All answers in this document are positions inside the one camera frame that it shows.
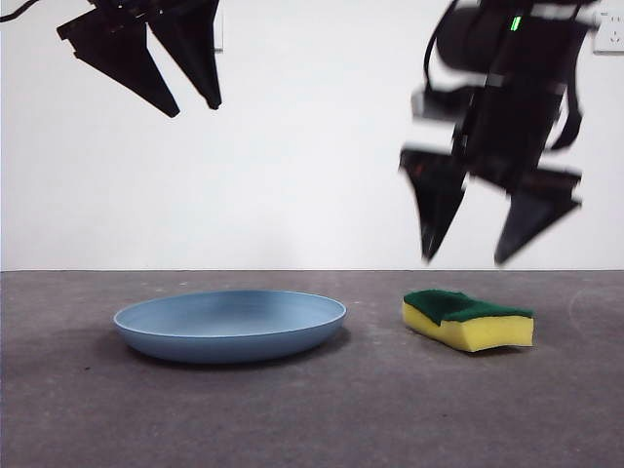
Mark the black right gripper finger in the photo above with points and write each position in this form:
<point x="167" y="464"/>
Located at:
<point x="436" y="200"/>
<point x="531" y="219"/>

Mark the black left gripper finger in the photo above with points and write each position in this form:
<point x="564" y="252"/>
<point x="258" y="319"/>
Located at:
<point x="122" y="53"/>
<point x="195" y="44"/>

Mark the yellow sponge with green pad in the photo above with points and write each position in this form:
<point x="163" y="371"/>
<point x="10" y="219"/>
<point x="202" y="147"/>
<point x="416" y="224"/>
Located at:
<point x="492" y="336"/>

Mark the blue round plate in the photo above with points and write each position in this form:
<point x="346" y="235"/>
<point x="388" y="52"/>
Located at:
<point x="229" y="336"/>

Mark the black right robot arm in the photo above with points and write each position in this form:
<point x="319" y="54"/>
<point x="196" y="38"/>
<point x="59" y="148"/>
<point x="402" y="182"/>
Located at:
<point x="468" y="39"/>

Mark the white wall socket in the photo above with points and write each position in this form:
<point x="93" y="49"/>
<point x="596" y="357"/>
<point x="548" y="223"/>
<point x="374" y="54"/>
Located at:
<point x="219" y="39"/>
<point x="612" y="34"/>

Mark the pale grey right wrist camera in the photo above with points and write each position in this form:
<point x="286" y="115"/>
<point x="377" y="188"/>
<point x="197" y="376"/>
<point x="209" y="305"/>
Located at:
<point x="434" y="103"/>

